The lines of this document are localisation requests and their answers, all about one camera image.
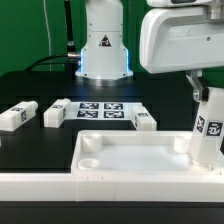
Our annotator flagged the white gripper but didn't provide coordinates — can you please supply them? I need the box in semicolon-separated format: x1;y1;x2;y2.
139;6;224;102

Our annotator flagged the white desk top tray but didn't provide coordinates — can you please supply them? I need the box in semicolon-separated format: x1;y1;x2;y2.
70;129;224;176

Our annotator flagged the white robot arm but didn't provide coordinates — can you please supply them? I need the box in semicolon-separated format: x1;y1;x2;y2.
76;0;224;102

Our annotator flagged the sheet of fiducial tags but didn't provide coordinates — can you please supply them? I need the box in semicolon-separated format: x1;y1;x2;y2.
65;102;141;120

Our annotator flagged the white L-shaped fence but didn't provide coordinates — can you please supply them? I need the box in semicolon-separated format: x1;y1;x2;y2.
0;131;224;203

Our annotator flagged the black cable with connector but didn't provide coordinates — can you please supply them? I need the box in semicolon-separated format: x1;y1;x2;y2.
24;51;82;72

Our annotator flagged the black vertical hose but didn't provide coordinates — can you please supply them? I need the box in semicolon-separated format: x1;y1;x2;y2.
63;0;76;54

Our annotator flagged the thin white cable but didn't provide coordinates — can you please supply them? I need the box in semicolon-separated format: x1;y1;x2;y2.
43;0;53;72

